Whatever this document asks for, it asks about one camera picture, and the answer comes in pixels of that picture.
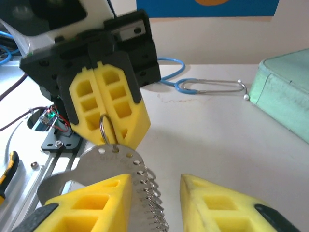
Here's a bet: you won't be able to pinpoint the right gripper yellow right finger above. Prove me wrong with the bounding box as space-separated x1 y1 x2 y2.
180 173 301 232

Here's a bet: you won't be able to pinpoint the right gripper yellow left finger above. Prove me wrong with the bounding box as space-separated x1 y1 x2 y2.
11 174 133 232

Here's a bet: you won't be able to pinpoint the silver split keyring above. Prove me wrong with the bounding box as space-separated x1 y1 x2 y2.
99 114 119 148

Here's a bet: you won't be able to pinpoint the blue stethoscope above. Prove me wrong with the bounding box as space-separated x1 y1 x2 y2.
156 57 250 101

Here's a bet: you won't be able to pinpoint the blue panel large orange oval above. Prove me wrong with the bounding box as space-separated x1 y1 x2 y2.
136 0 281 19

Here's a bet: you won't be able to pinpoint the yellow black pliers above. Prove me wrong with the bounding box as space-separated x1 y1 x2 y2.
0 151 20 206

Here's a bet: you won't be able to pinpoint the mint green zip case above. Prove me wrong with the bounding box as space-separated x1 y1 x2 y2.
248 48 309 145

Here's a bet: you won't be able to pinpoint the small circuit board with wires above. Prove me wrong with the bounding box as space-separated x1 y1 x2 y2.
38 105 73 138

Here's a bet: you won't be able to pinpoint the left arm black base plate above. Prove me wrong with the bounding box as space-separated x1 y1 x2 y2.
41 130 82 152

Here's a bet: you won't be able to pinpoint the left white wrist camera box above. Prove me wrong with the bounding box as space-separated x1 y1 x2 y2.
0 0 116 58

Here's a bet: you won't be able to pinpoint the aluminium front rail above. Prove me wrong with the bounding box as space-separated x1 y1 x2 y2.
0 142 84 232

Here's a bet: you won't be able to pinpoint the thin blue cable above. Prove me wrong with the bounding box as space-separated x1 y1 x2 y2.
0 31 21 66

